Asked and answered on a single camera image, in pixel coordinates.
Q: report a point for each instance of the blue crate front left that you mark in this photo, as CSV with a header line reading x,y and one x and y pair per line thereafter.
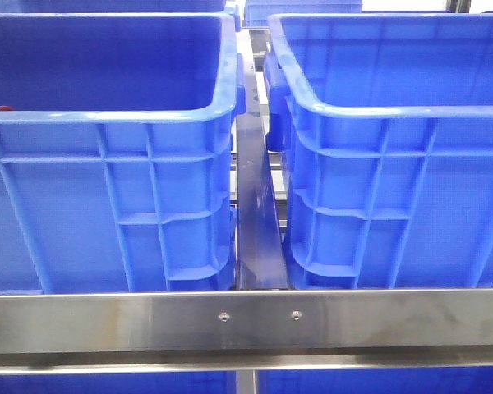
x,y
115,165

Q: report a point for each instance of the blue crate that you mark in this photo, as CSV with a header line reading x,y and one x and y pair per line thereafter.
x,y
115,165
122,6
385,123
256,12

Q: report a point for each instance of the blue crate front right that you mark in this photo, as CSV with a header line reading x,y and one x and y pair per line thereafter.
x,y
385,123

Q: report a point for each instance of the blue crate far centre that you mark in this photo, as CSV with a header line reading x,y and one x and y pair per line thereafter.
x,y
256,12

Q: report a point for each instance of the blue crate lower shelf left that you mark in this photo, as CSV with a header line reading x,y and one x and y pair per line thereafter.
x,y
182,382

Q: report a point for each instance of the blue crate shelf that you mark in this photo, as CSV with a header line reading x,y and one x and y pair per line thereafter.
x,y
408,380
182,382

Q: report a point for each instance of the blue crate rear left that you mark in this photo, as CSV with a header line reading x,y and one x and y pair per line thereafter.
x,y
122,6

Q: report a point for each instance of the blue crate lower shelf right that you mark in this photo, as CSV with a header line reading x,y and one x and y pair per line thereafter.
x,y
408,380

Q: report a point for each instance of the steel centre divider rail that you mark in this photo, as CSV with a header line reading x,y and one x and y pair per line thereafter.
x,y
260,261

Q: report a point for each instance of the steel front shelf rail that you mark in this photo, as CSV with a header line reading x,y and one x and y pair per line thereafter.
x,y
226,330

